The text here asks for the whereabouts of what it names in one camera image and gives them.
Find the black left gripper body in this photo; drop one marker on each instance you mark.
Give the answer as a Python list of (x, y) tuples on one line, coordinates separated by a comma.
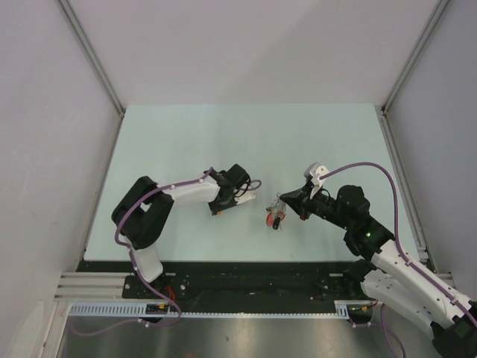
[(220, 205)]

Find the white slotted cable duct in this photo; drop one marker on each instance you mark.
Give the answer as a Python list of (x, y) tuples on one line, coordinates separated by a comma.
[(306, 309)]

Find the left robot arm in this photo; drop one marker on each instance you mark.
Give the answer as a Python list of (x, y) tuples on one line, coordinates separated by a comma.
[(141, 215)]

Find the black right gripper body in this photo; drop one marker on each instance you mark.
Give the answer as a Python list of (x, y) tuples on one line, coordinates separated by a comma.
[(321, 206)]

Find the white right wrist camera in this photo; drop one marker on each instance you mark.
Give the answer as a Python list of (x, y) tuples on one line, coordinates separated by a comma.
[(314, 175)]

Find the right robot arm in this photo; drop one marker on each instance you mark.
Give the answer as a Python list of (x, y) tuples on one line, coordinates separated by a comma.
[(389, 274)]

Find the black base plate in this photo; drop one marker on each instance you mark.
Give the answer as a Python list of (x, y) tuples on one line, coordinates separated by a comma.
[(190, 282)]

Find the keyring bunch with chain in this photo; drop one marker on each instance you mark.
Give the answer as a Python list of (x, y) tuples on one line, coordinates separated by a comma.
[(278, 208)]

